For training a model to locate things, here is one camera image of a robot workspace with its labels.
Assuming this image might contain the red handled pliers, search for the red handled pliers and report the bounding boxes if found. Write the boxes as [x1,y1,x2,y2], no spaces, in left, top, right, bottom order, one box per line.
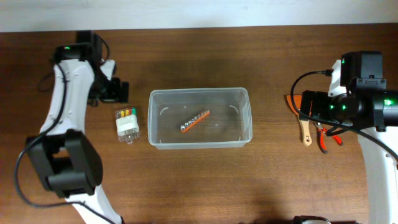
[313,121,343,154]

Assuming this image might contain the clear plastic container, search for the clear plastic container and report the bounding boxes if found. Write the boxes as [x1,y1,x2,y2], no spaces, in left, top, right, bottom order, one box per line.
[147,87,253,150]

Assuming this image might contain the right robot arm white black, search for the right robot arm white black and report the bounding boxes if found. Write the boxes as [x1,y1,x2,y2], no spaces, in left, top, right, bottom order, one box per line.
[294,51,397,223]

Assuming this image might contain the orange socket bit rail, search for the orange socket bit rail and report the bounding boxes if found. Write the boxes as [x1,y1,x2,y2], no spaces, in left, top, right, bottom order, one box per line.
[180,109,210,133]

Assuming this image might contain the orange scraper wooden handle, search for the orange scraper wooden handle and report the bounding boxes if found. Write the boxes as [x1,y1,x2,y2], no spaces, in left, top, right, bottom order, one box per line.
[285,95,312,146]

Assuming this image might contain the clear case coloured bits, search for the clear case coloured bits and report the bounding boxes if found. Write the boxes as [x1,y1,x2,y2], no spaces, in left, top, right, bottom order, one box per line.
[115,107,140,144]

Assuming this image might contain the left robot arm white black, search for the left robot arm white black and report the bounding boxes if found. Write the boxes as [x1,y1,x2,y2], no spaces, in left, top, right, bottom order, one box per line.
[14,30,129,223]

